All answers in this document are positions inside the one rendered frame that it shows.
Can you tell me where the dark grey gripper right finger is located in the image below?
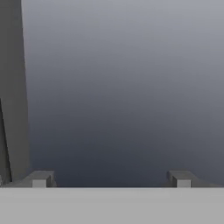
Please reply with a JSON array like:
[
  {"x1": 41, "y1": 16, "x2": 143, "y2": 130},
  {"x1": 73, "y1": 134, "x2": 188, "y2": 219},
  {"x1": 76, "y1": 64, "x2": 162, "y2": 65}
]
[{"x1": 167, "y1": 170, "x2": 222, "y2": 188}]

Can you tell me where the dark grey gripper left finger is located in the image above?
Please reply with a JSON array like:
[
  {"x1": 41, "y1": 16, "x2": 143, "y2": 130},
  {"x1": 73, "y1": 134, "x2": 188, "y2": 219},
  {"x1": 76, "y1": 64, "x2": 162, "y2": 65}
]
[{"x1": 2, "y1": 170, "x2": 58, "y2": 188}]

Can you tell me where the grey fridge door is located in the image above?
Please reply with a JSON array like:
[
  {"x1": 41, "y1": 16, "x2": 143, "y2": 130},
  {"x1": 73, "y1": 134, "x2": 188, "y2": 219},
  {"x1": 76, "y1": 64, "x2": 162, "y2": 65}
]
[{"x1": 20, "y1": 0, "x2": 224, "y2": 188}]

